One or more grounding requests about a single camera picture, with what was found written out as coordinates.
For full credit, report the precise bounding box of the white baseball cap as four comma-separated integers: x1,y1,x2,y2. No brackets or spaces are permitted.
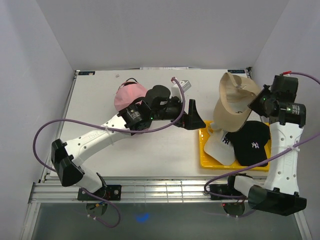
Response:
204,122,236,166

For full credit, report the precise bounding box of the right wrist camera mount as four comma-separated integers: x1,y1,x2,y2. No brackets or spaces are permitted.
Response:
280,71,292,76

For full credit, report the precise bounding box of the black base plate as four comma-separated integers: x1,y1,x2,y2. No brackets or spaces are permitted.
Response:
77,184,122,201
206,184,242,201

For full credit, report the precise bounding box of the left black corner label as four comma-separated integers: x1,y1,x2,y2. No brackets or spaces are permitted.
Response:
78,71,96,76

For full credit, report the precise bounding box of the pink baseball cap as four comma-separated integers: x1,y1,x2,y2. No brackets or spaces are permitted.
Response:
114,77,148,112

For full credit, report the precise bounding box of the yellow plastic tray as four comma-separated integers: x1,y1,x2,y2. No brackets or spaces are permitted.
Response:
198,121,272,171

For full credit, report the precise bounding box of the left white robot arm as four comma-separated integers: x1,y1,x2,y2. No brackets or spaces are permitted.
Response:
51,85,206,200

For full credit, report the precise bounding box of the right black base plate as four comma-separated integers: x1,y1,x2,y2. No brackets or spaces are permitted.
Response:
206,184,242,201

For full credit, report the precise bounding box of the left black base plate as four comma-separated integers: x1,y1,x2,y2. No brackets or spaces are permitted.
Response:
77,184,122,201

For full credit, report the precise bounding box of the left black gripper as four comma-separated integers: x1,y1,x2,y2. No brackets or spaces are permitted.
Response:
150,96,205,130

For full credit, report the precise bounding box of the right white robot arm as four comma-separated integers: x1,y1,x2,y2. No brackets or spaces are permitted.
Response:
225,74,307,216

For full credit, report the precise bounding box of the beige baseball cap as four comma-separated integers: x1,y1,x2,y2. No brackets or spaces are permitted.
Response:
211,72,262,133

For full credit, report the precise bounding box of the right black corner label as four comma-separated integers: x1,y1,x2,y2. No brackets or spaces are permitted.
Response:
227,69,246,74

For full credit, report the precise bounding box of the aluminium frame rail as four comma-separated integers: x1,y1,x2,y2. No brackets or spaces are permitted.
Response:
29,179,212,204

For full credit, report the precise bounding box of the black NY baseball cap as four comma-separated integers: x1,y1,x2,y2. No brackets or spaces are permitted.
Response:
226,120,271,167

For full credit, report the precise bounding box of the black corner label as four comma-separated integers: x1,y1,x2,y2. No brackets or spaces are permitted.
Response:
78,71,96,76
227,69,246,74

